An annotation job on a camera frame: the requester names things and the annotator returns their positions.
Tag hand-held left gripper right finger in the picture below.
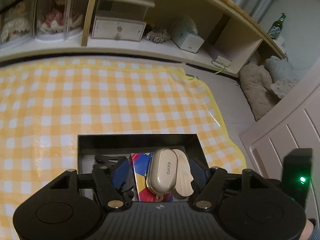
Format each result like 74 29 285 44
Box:
189 159 275 209

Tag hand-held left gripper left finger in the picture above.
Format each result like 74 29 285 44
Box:
49 159 132 210

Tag oval wooden piece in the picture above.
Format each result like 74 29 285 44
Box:
172 149 195 198

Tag red and blue card box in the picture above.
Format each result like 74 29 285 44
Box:
130 152 175 203

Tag dark hair claw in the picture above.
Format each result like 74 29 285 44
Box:
92 155 134 201

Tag beige earbuds case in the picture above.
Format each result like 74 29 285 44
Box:
146 148 178 202

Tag black box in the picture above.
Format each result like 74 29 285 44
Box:
77 134 209 203

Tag person's right forearm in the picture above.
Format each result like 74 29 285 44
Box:
304 219 320 240

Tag pale pink door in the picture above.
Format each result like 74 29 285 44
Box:
239 80 320 240

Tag yellow checked mat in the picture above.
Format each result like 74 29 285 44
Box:
0 57 248 240

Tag beige fluffy cushion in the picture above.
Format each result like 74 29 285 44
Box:
239 62 281 122

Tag pale grey plush toy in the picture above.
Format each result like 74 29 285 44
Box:
265 55 301 98

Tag tissue box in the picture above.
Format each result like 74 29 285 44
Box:
171 16 204 53

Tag green glass bottle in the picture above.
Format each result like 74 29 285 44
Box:
267 12 287 41

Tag beaded scrunchie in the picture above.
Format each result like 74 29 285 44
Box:
146 28 171 43

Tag white mini drawer cabinet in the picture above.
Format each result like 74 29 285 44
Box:
91 0 156 42

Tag wooden shelf unit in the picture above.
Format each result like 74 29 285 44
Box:
0 0 287 78

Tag clear doll case pink dress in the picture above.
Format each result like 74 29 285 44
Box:
36 0 86 41

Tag clear doll case white dress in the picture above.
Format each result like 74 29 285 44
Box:
0 0 38 47

